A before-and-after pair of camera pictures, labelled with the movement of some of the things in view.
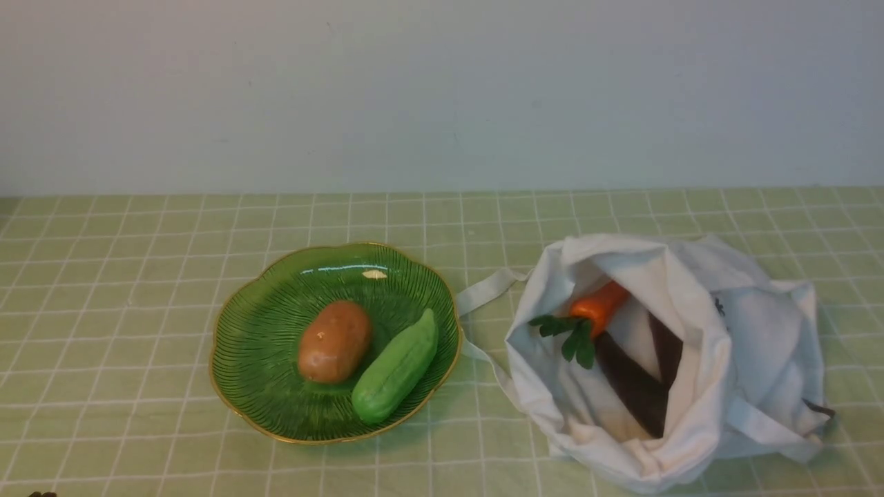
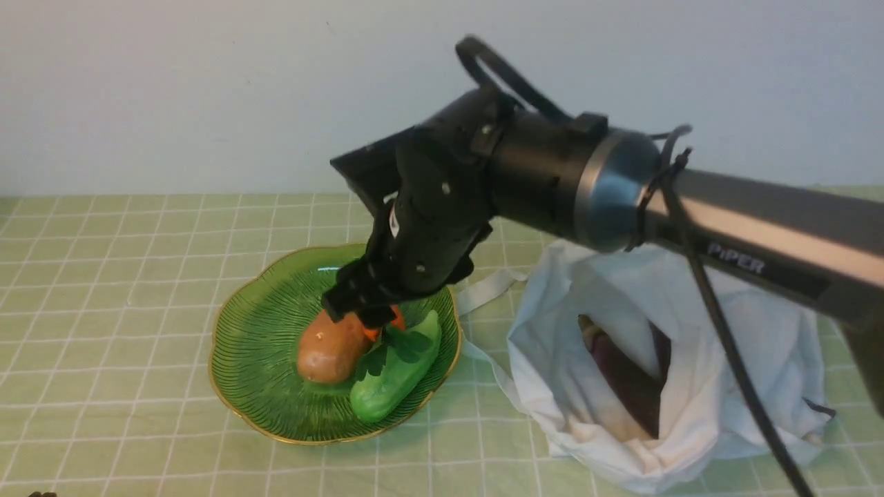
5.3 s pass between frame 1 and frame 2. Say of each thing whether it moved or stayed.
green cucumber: stayed
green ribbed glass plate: stayed
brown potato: stayed
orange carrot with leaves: moved
